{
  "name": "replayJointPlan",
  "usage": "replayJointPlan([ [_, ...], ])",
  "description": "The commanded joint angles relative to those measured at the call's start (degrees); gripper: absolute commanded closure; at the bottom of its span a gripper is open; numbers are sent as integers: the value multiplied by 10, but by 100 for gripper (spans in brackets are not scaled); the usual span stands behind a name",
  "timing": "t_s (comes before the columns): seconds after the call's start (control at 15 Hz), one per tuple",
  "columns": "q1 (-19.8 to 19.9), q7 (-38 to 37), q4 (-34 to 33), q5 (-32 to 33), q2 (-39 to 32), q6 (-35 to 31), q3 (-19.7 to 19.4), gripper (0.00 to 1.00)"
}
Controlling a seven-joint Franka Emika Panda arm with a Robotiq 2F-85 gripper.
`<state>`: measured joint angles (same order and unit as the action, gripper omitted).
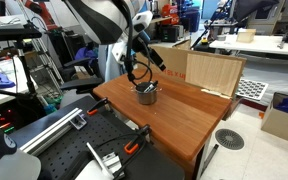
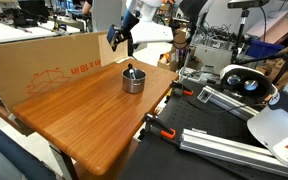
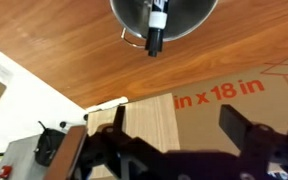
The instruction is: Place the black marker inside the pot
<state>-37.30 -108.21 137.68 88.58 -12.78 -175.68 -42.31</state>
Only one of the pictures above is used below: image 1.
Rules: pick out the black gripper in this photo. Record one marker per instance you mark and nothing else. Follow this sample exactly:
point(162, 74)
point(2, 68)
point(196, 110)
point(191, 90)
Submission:
point(150, 50)

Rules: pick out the black white dry-erase marker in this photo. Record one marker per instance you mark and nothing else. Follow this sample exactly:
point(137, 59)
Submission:
point(149, 88)

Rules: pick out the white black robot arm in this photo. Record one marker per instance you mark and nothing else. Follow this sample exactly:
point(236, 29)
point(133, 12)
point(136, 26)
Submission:
point(97, 16)

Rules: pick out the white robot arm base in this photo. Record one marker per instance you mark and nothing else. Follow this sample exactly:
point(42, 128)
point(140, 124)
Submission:
point(10, 166)

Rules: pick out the red robot arm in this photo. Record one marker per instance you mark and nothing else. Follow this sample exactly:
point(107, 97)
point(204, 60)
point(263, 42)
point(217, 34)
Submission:
point(42, 11)

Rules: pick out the small steel pot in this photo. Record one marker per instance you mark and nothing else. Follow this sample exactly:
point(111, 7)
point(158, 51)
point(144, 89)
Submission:
point(147, 97)

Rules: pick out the flattened cardboard box panel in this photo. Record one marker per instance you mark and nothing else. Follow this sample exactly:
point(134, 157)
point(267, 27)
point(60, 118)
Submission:
point(214, 71)

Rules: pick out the red box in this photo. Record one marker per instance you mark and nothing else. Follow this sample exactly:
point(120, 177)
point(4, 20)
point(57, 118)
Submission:
point(170, 13)

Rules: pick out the white paper strip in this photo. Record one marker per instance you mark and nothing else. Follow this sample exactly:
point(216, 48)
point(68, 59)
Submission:
point(217, 94)

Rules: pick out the black orange bar clamp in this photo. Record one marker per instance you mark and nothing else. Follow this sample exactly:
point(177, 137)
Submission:
point(132, 146)
point(95, 107)

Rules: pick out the black office chair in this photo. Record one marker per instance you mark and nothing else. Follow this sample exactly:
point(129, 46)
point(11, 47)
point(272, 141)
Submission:
point(80, 81)

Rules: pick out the small wooden box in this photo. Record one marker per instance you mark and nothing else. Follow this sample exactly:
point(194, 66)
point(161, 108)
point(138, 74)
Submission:
point(246, 35)

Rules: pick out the checkered calibration board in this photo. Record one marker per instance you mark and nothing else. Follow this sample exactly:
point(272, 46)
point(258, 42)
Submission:
point(252, 89)

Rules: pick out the round floor drain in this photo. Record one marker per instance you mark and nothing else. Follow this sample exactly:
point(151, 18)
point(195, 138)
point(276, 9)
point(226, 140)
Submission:
point(229, 139)

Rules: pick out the long white table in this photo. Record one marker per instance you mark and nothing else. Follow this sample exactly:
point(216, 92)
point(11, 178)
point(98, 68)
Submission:
point(260, 46)

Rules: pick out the metal table leg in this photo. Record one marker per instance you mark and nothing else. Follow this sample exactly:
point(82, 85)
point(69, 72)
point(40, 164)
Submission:
point(210, 160)

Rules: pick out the black light umbrella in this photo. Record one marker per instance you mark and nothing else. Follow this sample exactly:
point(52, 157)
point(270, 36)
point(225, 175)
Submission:
point(254, 8)

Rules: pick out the black perforated mounting board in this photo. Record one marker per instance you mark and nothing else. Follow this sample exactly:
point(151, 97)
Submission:
point(84, 143)

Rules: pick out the metal stepladder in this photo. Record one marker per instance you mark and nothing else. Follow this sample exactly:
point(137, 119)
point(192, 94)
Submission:
point(49, 66)

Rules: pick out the open cardboard box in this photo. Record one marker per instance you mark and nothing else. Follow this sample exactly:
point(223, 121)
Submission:
point(280, 126)

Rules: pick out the black tripod pole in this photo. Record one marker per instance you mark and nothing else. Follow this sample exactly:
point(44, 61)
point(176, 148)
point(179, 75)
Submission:
point(25, 66)

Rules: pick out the blue cloth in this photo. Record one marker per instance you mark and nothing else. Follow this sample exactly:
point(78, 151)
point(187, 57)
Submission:
point(2, 80)

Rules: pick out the aluminium extrusion rail with bracket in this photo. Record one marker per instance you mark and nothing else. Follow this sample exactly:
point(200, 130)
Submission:
point(50, 131)

